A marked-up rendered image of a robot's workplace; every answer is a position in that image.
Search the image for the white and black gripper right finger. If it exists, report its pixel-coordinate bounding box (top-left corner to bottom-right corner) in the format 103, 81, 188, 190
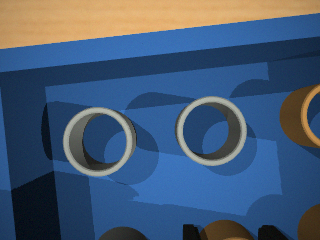
258, 225, 289, 240

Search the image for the blue crate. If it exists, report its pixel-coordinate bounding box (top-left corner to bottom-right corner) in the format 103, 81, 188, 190
0, 13, 320, 240

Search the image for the bronze bushing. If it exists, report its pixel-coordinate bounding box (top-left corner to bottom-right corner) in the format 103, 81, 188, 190
279, 83, 320, 148
200, 220, 255, 240
297, 204, 320, 240

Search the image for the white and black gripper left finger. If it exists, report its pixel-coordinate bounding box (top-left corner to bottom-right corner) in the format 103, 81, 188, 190
183, 224, 201, 240

